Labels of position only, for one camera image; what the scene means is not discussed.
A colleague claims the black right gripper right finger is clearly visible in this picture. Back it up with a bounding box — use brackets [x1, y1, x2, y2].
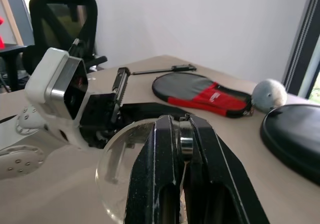
[183, 114, 271, 224]

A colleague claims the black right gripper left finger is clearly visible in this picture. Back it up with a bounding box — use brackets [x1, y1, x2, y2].
[124, 114, 181, 224]

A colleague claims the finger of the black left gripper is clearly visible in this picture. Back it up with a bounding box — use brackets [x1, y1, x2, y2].
[120, 103, 193, 124]
[111, 67, 132, 107]

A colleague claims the slim black tool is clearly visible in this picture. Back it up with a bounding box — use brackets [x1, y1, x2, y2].
[131, 64, 198, 76]

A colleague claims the red grey paddle case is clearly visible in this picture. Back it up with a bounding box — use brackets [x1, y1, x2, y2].
[151, 72, 255, 119]

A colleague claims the black office chair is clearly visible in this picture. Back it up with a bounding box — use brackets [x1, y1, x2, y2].
[21, 0, 109, 77]

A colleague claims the black round pad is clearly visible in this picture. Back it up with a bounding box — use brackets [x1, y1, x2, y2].
[259, 104, 320, 186]

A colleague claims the grey fuzzy ball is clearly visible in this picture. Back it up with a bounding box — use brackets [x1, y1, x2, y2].
[250, 78, 289, 114]

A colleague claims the black side desk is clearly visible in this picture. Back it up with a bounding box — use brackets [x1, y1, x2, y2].
[0, 44, 29, 93]

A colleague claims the red plastic object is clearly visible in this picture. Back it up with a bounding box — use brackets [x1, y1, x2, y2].
[0, 16, 5, 50]

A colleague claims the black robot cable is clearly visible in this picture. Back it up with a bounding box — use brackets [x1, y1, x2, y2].
[68, 39, 81, 57]

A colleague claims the wooden shelf frame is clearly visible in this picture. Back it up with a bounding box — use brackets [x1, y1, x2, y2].
[0, 0, 25, 47]

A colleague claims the dark window frame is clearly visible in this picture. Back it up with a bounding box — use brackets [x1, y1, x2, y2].
[281, 0, 320, 97]

